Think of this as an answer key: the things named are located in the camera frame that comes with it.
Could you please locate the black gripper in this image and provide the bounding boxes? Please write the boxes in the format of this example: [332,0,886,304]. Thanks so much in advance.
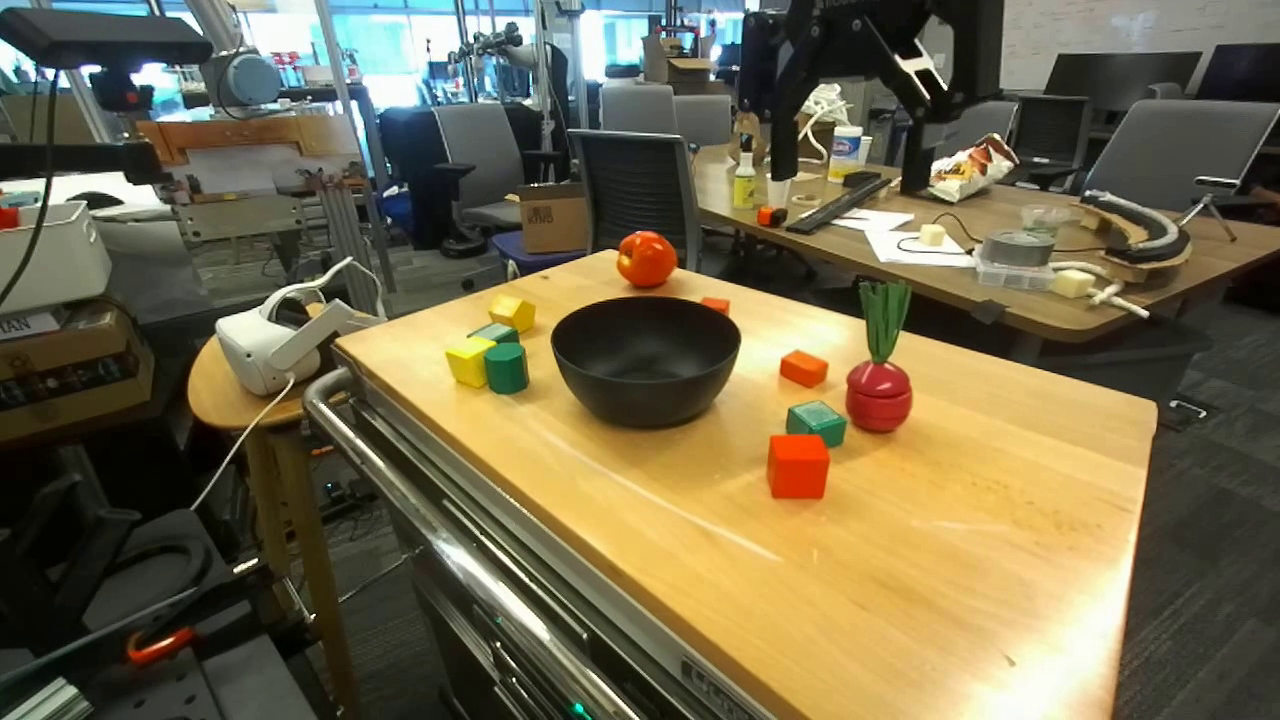
[736,0,1009,197]

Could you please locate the small orange cube block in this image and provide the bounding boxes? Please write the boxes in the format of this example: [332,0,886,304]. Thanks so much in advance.
[775,347,833,391]

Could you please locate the red toy beetroot green leaves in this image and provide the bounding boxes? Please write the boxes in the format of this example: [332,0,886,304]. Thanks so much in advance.
[846,276,919,439]

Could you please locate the teal green block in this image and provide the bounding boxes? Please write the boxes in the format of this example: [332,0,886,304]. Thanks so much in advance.
[785,398,851,451]
[464,318,522,351]

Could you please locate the large red orange cube block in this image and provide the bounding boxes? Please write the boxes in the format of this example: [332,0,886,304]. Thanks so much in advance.
[766,432,836,505]

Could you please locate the yellow house shaped block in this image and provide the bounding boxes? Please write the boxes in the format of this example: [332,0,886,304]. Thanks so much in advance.
[485,291,542,342]

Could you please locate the red orange toy apple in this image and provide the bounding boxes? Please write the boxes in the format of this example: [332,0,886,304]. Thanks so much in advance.
[611,227,686,291]

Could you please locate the black bowl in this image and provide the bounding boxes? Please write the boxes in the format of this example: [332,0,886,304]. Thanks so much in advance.
[548,291,743,432]

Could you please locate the white bottle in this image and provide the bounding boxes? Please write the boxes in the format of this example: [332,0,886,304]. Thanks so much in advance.
[826,119,868,189]

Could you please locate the long black keyboard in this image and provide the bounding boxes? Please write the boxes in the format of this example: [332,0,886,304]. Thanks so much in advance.
[780,170,902,239]

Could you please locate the white paper sheet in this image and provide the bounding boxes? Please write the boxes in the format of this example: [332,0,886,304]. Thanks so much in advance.
[833,205,926,232]
[862,217,983,271]

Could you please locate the yellow bottle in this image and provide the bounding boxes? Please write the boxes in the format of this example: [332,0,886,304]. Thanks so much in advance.
[730,147,766,217]

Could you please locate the snack bag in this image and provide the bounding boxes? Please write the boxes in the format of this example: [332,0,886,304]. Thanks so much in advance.
[930,134,1024,208]

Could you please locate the black office chair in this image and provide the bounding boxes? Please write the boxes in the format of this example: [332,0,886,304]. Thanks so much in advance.
[1009,94,1095,194]

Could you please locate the dark mesh office chair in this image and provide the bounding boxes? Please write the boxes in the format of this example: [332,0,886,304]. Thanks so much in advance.
[568,125,707,276]

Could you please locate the white plastic desk object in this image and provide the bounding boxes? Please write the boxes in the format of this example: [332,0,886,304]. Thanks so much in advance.
[1049,260,1152,325]

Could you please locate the black monitor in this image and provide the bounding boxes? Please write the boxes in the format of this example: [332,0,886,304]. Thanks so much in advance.
[1041,50,1209,111]
[1196,41,1280,105]

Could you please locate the curved black white headband device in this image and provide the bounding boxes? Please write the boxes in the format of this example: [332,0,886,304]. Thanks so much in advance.
[1078,183,1196,276]

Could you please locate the cardboard box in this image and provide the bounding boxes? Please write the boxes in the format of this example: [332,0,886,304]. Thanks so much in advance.
[516,181,597,260]

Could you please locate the grey office chair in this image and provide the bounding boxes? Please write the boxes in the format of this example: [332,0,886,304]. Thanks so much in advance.
[428,100,531,252]
[1080,96,1280,225]

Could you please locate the wooden office desk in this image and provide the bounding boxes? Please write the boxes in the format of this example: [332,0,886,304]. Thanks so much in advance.
[694,165,1280,351]

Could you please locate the green octagonal cylinder block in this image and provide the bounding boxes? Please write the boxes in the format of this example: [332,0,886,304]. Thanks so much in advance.
[480,335,531,399]

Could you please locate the grey metal tool cart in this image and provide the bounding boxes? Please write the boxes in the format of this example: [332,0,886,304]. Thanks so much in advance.
[332,378,803,720]

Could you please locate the white VR headset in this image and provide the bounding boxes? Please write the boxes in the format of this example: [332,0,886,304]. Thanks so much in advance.
[214,258,390,399]

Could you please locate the round wooden stool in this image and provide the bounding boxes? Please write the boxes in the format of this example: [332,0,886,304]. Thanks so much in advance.
[184,334,370,720]

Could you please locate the black flat panel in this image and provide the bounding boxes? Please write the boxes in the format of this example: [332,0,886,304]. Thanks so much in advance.
[0,6,216,71]

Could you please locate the white storage box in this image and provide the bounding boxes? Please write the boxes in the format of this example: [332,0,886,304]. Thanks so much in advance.
[0,197,117,322]

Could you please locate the orange black bar clamp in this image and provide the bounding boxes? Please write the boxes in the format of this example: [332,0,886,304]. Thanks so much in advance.
[121,622,200,674]

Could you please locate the chrome cart handle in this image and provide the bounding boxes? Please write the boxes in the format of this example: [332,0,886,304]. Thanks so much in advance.
[299,365,643,720]

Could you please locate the white headset cable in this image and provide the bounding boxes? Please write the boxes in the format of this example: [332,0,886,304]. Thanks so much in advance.
[184,372,306,518]

